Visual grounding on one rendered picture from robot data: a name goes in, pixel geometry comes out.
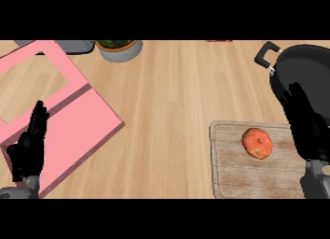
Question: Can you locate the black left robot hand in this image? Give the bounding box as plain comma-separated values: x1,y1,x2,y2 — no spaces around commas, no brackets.
5,100,51,183

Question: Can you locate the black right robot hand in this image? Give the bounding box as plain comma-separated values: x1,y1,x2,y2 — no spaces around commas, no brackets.
277,81,330,166

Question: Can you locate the black pot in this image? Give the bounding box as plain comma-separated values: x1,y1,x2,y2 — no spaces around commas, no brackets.
253,41,330,128

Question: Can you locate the pale wooden cutting board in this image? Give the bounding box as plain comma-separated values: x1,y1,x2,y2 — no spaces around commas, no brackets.
209,120,330,200

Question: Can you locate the grey plant pot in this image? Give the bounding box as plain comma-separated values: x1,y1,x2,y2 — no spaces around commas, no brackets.
94,40,144,63

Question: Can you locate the grey appliance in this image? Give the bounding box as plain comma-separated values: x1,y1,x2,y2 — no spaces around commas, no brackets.
11,40,95,56

